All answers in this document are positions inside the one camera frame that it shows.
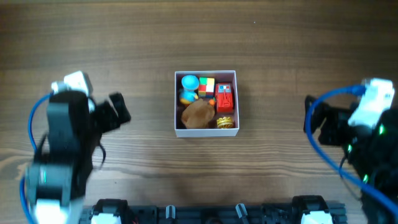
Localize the yellow duck toy blue hat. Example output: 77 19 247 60
179 75 199 106

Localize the brown plush capybara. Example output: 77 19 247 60
181 99 215 129

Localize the colourful puzzle cube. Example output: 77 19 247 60
198 77 215 98

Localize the small orange fruit toy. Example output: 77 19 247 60
209 99 216 106

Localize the yellow round wheel toy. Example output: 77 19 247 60
216 116 234 129

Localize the red toy truck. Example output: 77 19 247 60
215 83 234 113

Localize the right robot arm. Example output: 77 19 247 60
311 103 397 203

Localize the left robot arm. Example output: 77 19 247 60
20 90 131 223

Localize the white box pink inside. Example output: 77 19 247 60
174 70 240 138

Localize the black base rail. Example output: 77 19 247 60
78 195 348 224

